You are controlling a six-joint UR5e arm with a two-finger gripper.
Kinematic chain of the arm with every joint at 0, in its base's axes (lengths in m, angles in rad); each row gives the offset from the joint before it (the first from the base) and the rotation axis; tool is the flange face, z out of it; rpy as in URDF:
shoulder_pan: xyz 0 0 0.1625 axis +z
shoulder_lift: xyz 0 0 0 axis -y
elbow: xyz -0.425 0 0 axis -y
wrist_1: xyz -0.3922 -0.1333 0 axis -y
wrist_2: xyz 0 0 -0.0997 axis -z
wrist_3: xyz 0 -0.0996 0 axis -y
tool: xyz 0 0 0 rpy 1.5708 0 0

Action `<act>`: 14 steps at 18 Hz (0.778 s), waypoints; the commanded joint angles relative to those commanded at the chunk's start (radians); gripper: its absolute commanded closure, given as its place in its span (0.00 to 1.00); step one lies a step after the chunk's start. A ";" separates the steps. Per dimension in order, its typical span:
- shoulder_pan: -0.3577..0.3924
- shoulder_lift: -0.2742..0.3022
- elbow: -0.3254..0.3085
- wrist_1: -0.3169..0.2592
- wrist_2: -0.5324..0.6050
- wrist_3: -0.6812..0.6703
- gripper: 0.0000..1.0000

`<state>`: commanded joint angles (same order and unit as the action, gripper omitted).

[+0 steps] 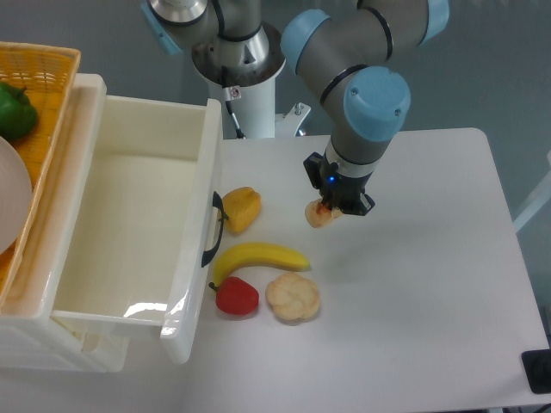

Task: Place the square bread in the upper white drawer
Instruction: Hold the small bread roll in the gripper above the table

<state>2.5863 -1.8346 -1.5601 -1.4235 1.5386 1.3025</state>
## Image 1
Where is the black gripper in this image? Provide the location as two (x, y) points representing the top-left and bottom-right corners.
(303, 152), (375, 215)

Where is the square bread piece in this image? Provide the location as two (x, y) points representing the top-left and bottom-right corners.
(305, 199), (344, 228)

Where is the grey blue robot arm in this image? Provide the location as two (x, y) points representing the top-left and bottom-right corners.
(141, 1), (449, 216)

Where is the round flower-shaped bread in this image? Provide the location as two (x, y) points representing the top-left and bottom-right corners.
(265, 272), (320, 322)

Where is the open upper white drawer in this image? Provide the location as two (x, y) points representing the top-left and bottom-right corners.
(52, 96), (222, 364)

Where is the white drawer cabinet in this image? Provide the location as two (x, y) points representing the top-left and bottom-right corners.
(1, 74), (129, 373)

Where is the yellow bell pepper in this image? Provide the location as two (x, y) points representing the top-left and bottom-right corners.
(222, 187), (262, 235)

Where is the yellow banana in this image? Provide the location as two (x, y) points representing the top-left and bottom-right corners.
(212, 242), (311, 287)

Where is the red bell pepper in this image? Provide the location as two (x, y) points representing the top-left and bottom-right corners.
(208, 276), (259, 316)

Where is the black device at table edge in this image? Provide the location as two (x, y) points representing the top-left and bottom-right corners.
(521, 349), (551, 394)

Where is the yellow woven basket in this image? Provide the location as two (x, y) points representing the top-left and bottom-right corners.
(1, 41), (81, 301)

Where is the white round plate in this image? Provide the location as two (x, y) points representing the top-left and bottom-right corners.
(0, 138), (33, 253)

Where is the green bell pepper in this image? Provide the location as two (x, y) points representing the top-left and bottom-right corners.
(1, 82), (38, 142)

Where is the white table frame bracket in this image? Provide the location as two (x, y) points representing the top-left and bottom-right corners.
(275, 102), (312, 138)

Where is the black drawer handle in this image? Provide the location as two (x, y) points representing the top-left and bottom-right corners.
(201, 191), (229, 268)

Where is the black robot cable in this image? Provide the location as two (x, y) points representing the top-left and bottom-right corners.
(220, 66), (247, 139)

